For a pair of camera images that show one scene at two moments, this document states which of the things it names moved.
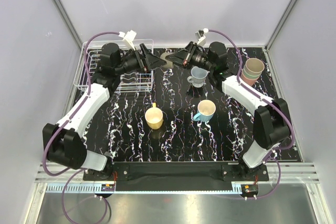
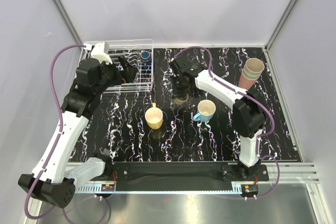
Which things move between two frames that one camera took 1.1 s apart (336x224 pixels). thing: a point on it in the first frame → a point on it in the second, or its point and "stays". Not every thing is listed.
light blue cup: x=206 y=109 stays
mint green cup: x=251 y=77 stays
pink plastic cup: x=249 y=81 stays
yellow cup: x=154 y=117 stays
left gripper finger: x=147 y=52 → x=129 y=72
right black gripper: x=181 y=56 → x=176 y=92
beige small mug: x=169 y=64 → x=179 y=100
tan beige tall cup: x=254 y=66 stays
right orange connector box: x=249 y=189 stays
